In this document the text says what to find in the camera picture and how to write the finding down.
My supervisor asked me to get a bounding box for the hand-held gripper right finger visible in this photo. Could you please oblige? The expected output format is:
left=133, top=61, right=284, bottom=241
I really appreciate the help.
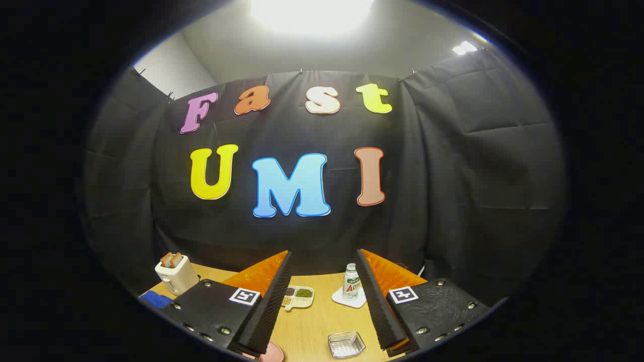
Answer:
left=355, top=248, right=493, bottom=357

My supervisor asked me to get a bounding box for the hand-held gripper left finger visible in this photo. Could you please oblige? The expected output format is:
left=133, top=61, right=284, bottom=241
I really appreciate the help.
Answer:
left=160, top=250, right=293, bottom=358

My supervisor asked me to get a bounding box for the white square coaster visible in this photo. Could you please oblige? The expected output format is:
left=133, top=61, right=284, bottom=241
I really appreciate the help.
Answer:
left=331, top=287, right=367, bottom=309

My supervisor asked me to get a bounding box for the white milk bottle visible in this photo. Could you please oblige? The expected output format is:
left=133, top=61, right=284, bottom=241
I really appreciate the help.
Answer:
left=343, top=263, right=361, bottom=301

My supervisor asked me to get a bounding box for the white divided dish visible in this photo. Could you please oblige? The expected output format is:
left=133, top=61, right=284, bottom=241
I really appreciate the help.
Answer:
left=281, top=285, right=315, bottom=312

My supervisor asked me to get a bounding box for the pink plate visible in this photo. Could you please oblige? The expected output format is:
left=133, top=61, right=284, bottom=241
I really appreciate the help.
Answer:
left=252, top=341, right=285, bottom=362

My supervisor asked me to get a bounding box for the perforated metal basket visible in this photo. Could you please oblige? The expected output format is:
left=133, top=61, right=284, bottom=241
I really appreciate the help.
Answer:
left=328, top=331, right=366, bottom=359

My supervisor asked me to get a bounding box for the cream toaster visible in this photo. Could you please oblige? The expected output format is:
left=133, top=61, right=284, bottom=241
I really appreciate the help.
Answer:
left=154, top=255, right=200, bottom=296

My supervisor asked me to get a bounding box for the blue cloth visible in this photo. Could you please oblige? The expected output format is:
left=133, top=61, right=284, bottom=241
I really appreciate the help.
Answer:
left=139, top=291, right=173, bottom=308

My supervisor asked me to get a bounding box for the large ceiling light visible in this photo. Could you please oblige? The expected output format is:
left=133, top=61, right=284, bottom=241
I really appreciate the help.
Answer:
left=249, top=0, right=375, bottom=36

